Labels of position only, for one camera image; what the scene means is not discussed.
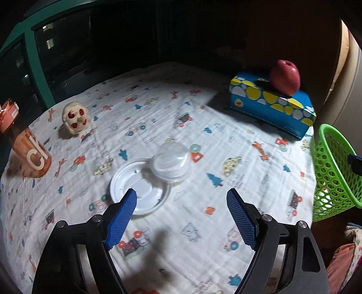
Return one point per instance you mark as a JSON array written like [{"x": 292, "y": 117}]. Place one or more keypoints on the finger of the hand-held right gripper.
[{"x": 355, "y": 164}]

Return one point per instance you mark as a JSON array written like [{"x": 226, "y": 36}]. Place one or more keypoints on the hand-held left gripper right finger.
[{"x": 241, "y": 220}]

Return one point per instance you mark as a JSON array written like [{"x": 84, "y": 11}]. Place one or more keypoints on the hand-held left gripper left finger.
[{"x": 121, "y": 217}]

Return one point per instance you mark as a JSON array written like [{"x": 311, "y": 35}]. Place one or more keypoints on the green plastic basket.
[{"x": 331, "y": 183}]

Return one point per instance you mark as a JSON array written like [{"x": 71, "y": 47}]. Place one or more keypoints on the white round plastic lid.
[{"x": 124, "y": 183}]

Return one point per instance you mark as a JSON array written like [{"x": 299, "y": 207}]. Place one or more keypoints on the clear plastic dome lid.
[{"x": 169, "y": 161}]

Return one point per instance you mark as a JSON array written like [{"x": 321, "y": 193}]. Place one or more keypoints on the white printed blanket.
[{"x": 198, "y": 141}]

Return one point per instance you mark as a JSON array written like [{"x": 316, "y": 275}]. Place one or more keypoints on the floral cushion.
[{"x": 342, "y": 260}]

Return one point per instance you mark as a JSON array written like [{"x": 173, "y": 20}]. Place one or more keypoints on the white toy with red spots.
[{"x": 74, "y": 118}]

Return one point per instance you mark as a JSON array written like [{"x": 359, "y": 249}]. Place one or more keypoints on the orange water bottle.
[{"x": 31, "y": 152}]

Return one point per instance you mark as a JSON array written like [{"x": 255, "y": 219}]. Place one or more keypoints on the red apple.
[{"x": 284, "y": 77}]

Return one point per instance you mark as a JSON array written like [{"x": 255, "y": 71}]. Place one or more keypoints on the blue dotted tissue box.
[{"x": 254, "y": 101}]

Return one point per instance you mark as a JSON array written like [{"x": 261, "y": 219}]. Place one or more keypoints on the green window frame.
[{"x": 39, "y": 70}]

